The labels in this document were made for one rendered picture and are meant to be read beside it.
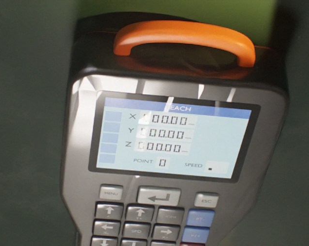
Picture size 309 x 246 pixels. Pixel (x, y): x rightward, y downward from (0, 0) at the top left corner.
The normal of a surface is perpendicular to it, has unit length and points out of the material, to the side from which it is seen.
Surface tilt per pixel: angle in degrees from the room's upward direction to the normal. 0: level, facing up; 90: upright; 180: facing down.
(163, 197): 0
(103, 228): 0
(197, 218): 0
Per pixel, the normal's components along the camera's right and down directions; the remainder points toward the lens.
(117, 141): 0.00, 0.74
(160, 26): 0.00, -0.67
